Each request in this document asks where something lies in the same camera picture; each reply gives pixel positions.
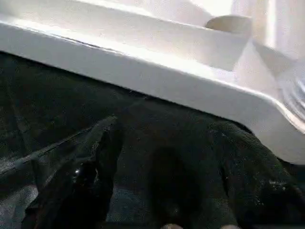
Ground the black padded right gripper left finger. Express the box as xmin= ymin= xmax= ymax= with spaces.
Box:
xmin=21 ymin=115 xmax=124 ymax=229

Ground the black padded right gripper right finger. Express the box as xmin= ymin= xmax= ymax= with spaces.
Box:
xmin=207 ymin=121 xmax=305 ymax=229

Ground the white plastic table leg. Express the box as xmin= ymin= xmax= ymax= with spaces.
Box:
xmin=250 ymin=0 xmax=305 ymax=132

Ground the white plastic table top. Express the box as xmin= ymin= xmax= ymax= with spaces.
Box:
xmin=0 ymin=0 xmax=305 ymax=165

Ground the black plastic mat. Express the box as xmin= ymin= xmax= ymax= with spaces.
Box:
xmin=0 ymin=51 xmax=305 ymax=229

